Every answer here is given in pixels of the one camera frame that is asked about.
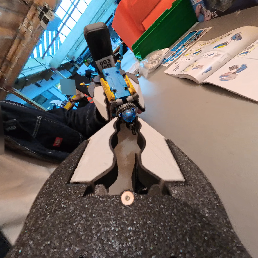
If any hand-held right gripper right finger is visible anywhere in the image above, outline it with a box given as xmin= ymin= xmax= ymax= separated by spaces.
xmin=133 ymin=117 xmax=185 ymax=189

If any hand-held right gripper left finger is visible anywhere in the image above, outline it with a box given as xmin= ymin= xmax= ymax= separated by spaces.
xmin=70 ymin=117 xmax=119 ymax=184

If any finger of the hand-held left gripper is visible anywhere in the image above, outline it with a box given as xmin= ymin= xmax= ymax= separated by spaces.
xmin=94 ymin=86 xmax=111 ymax=121
xmin=129 ymin=76 xmax=146 ymax=112

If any blue yellow brick assembly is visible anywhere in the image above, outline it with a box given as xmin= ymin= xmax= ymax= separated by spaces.
xmin=100 ymin=67 xmax=139 ymax=105

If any black blue gear brick assembly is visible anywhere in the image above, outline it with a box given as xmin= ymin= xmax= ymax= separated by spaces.
xmin=116 ymin=102 xmax=141 ymax=135

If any person's left forearm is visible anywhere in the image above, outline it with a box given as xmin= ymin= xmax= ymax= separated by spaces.
xmin=48 ymin=102 xmax=108 ymax=138

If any crumpled clear plastic bag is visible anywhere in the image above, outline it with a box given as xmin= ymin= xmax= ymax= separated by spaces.
xmin=139 ymin=48 xmax=170 ymax=79
xmin=127 ymin=60 xmax=141 ymax=77

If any orange plastic bin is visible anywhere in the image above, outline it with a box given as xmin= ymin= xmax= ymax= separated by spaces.
xmin=111 ymin=0 xmax=178 ymax=52

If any small ceiling mounted device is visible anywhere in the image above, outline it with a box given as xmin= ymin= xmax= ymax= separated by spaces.
xmin=38 ymin=4 xmax=55 ymax=29

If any dark denim jacket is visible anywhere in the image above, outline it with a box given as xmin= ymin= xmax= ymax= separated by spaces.
xmin=0 ymin=100 xmax=85 ymax=162

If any green plastic bin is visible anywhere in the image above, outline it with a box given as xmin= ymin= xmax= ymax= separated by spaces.
xmin=131 ymin=0 xmax=199 ymax=61

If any blue sticker sheet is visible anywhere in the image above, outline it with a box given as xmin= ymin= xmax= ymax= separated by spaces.
xmin=161 ymin=27 xmax=213 ymax=67

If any white garment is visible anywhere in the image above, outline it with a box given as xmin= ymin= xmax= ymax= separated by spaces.
xmin=0 ymin=154 xmax=59 ymax=245

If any open instruction booklet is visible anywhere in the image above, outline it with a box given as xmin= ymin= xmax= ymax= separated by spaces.
xmin=164 ymin=26 xmax=258 ymax=102

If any dark blue toy set box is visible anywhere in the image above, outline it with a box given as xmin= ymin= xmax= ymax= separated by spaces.
xmin=189 ymin=0 xmax=258 ymax=22

